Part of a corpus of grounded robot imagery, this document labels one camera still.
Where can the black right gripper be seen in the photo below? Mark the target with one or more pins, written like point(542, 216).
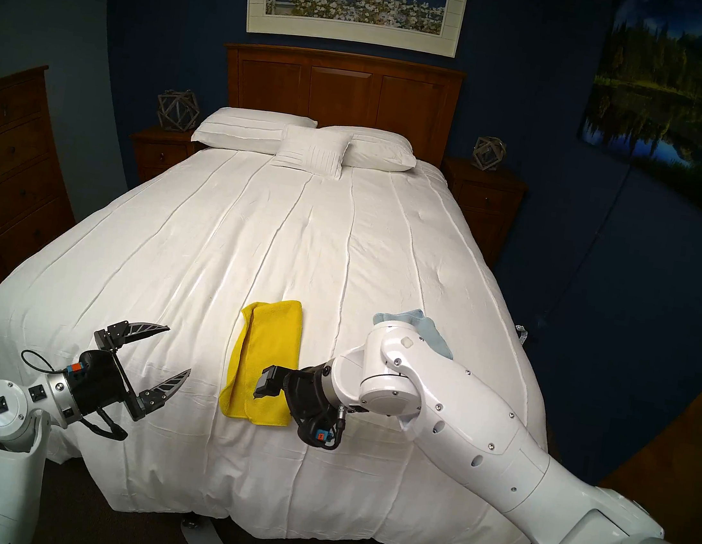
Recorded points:
point(304, 394)

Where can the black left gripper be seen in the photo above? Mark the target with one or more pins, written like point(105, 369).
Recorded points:
point(99, 382)

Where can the yellow hand towel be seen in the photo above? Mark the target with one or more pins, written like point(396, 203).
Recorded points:
point(270, 341)

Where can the light blue hand towel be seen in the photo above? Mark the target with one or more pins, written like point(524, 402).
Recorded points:
point(430, 334)

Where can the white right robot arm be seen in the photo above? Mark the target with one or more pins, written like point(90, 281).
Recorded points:
point(495, 444)

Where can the white bed with duvet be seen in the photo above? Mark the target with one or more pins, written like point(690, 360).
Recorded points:
point(266, 230)

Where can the brown wooden nightstand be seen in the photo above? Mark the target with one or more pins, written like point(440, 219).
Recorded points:
point(484, 202)
point(160, 154)

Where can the small pleated white cushion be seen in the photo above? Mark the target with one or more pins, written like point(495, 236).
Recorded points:
point(312, 152)

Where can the brown wooden dresser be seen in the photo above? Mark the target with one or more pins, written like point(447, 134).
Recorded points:
point(8, 174)

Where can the white bed pillow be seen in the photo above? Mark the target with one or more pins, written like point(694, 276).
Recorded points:
point(381, 149)
point(241, 129)

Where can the brown wooden headboard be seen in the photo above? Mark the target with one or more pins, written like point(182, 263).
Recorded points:
point(344, 89)

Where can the forest lake canvas print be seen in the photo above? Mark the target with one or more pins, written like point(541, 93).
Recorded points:
point(672, 106)

